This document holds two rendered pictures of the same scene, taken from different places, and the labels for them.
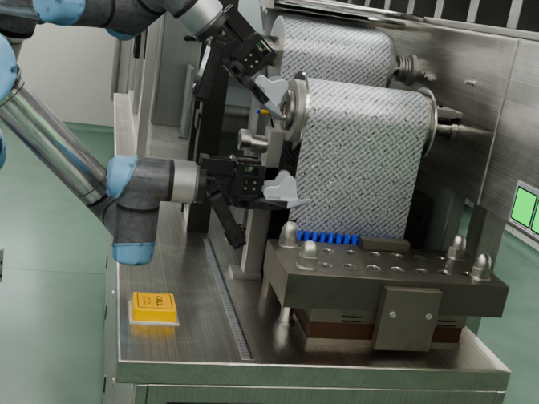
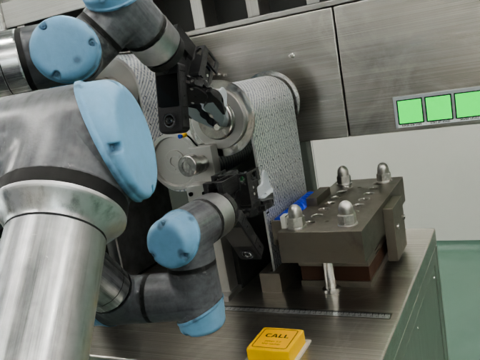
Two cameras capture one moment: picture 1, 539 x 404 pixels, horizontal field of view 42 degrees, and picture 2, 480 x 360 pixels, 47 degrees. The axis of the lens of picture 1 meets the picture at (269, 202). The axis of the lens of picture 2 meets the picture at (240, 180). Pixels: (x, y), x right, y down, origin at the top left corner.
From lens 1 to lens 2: 0.96 m
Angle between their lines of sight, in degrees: 46
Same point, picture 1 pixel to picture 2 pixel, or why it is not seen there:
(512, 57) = (332, 21)
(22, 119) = not seen: hidden behind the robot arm
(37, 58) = not seen: outside the picture
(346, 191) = (280, 169)
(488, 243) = not seen: hidden behind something
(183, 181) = (227, 211)
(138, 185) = (206, 235)
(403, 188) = (297, 151)
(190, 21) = (165, 46)
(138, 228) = (216, 282)
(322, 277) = (369, 223)
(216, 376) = (395, 344)
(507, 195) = (382, 113)
